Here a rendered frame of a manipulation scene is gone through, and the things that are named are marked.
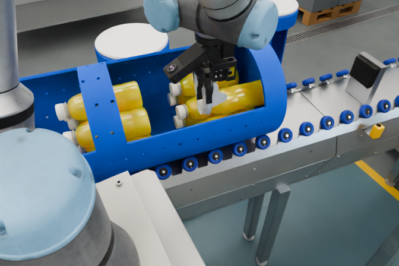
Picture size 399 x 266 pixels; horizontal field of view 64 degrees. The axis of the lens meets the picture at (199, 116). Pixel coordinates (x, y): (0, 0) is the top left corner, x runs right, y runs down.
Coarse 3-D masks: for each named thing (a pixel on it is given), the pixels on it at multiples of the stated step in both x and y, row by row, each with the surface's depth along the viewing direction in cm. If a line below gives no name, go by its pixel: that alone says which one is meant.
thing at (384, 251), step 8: (392, 232) 130; (392, 240) 131; (384, 248) 136; (392, 248) 132; (376, 256) 142; (384, 256) 138; (392, 256) 133; (368, 264) 149; (376, 264) 143; (384, 264) 139
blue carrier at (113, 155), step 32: (96, 64) 75; (128, 64) 85; (160, 64) 90; (256, 64) 77; (64, 96) 87; (96, 96) 67; (160, 96) 97; (64, 128) 90; (96, 128) 66; (160, 128) 96; (192, 128) 73; (224, 128) 77; (256, 128) 81; (96, 160) 68; (128, 160) 72; (160, 160) 77
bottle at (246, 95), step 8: (256, 80) 85; (224, 88) 82; (232, 88) 82; (240, 88) 82; (248, 88) 82; (256, 88) 83; (232, 96) 81; (240, 96) 81; (248, 96) 82; (256, 96) 82; (224, 104) 80; (232, 104) 81; (240, 104) 82; (248, 104) 83; (256, 104) 84; (216, 112) 81; (224, 112) 82; (232, 112) 83
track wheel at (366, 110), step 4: (364, 104) 102; (368, 104) 102; (360, 108) 102; (364, 108) 101; (368, 108) 102; (360, 112) 102; (364, 112) 101; (368, 112) 102; (372, 112) 102; (364, 116) 102; (368, 116) 102
